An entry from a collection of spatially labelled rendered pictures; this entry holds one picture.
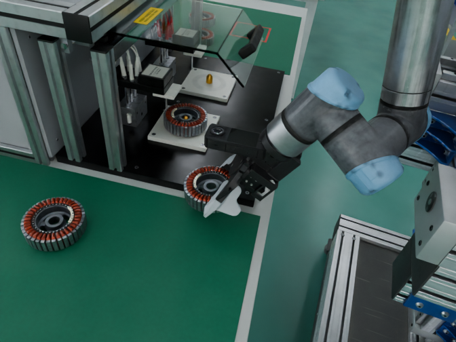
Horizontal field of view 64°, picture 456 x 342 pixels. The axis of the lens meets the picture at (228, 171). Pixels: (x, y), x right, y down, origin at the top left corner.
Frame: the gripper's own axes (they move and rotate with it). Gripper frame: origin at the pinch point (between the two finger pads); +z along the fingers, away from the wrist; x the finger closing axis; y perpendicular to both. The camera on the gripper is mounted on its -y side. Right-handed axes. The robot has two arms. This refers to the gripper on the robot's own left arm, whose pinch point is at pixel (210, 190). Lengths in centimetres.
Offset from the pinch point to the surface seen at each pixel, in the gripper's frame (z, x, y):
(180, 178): 6.8, 4.6, -5.6
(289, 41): 1, 98, 9
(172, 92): 1.0, 21.3, -17.7
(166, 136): 9.5, 16.4, -12.7
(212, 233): 3.2, -6.6, 4.7
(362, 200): 39, 95, 94
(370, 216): 37, 85, 98
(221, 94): 5.7, 41.3, -5.7
